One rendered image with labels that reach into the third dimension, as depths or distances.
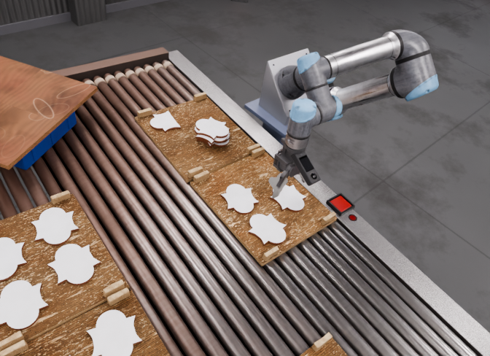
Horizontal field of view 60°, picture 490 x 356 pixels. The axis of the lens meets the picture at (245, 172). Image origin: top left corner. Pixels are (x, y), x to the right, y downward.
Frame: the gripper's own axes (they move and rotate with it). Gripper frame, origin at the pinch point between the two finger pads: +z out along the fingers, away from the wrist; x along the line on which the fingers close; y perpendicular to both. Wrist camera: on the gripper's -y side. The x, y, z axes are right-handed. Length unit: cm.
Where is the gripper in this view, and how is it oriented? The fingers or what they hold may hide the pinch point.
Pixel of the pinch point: (289, 191)
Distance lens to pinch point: 151.4
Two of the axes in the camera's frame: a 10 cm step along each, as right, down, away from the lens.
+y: -6.2, -5.6, 5.5
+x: -7.8, 3.5, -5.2
